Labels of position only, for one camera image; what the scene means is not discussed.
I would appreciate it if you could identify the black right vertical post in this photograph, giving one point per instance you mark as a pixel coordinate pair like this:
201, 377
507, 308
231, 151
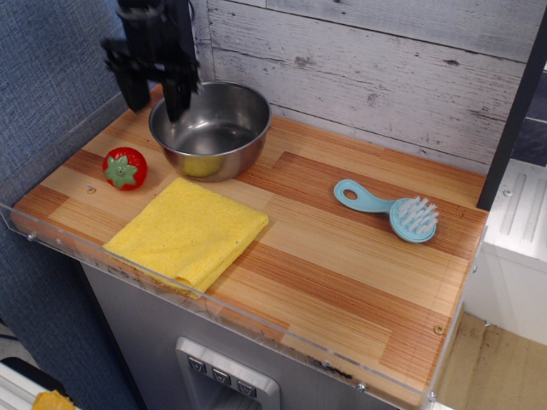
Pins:
523, 98

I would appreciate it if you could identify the white side cabinet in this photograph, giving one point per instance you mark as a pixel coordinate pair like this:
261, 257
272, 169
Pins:
507, 285

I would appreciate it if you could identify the red toy tomato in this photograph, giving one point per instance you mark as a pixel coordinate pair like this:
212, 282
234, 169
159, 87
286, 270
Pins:
125, 168

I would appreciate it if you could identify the yellow folded cloth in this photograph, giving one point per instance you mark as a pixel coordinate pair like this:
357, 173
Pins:
187, 237

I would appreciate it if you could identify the grey cabinet with dispenser panel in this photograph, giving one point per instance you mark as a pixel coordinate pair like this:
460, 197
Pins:
181, 357

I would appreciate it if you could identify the yellow object bottom left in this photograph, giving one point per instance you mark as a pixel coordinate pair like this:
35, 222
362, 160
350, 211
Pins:
52, 400

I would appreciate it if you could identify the light blue scrub brush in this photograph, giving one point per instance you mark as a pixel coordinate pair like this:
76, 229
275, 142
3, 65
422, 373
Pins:
414, 220

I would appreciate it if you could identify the stainless steel bowl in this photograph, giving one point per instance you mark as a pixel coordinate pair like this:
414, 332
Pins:
221, 135

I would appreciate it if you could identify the clear acrylic table guard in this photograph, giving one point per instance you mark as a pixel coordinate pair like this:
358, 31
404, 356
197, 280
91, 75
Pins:
322, 281

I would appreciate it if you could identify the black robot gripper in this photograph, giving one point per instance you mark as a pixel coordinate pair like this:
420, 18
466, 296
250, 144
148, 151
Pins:
158, 46

